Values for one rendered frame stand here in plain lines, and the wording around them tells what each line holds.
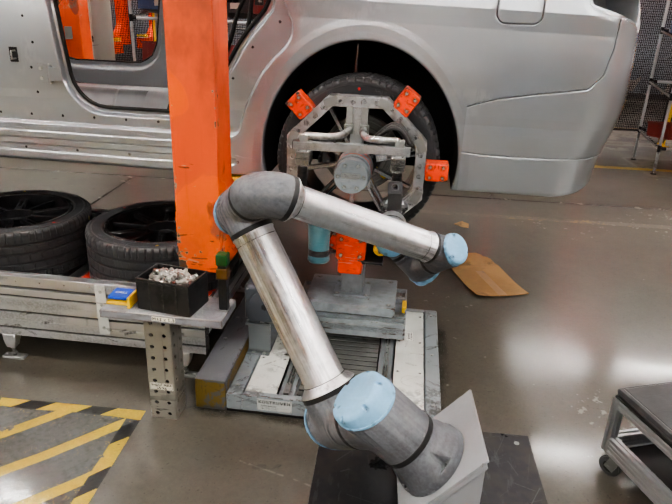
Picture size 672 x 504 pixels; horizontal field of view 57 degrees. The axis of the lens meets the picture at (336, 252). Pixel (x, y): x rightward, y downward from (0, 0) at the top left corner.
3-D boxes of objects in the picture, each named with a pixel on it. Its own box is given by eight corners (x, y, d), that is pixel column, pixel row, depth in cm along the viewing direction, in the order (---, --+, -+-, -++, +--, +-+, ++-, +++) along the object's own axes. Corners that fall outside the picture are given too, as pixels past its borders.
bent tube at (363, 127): (405, 137, 234) (407, 109, 230) (404, 148, 216) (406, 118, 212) (359, 134, 236) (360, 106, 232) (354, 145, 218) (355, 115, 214)
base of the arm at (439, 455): (463, 478, 137) (432, 452, 134) (401, 508, 146) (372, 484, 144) (465, 416, 153) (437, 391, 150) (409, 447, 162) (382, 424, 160)
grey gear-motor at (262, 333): (304, 314, 290) (306, 244, 276) (286, 361, 251) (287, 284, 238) (267, 310, 292) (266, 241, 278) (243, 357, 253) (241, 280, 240)
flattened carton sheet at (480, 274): (486, 256, 385) (487, 251, 384) (528, 295, 335) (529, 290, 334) (441, 258, 379) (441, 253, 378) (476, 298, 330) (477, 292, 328)
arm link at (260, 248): (351, 462, 149) (215, 184, 150) (317, 461, 163) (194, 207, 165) (395, 430, 157) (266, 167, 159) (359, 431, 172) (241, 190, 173)
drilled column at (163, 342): (186, 403, 236) (180, 305, 220) (177, 419, 227) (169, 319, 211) (161, 400, 237) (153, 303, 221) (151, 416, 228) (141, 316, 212)
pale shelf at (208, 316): (236, 306, 221) (236, 298, 220) (222, 329, 206) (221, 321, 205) (121, 295, 226) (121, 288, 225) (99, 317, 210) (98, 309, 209)
